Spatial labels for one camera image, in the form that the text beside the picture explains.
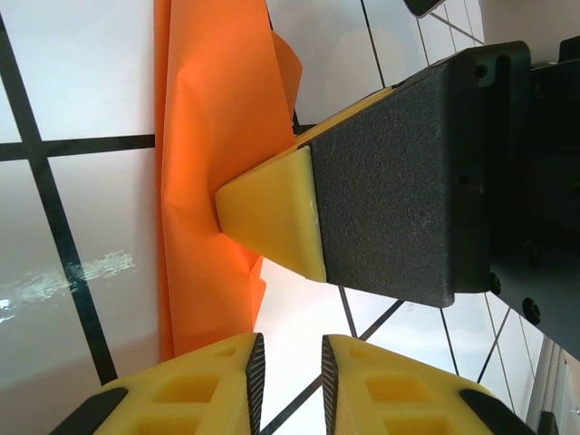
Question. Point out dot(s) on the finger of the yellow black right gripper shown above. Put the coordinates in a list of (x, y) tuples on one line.
[(385, 195), (344, 115)]

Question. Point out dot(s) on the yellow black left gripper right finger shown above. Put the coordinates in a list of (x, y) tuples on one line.
[(399, 399)]

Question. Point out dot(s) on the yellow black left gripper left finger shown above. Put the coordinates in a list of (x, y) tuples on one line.
[(181, 399)]

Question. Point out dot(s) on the orange square paper sheet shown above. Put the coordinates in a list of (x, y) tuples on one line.
[(204, 136)]

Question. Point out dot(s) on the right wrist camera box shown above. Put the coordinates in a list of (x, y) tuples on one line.
[(423, 6)]

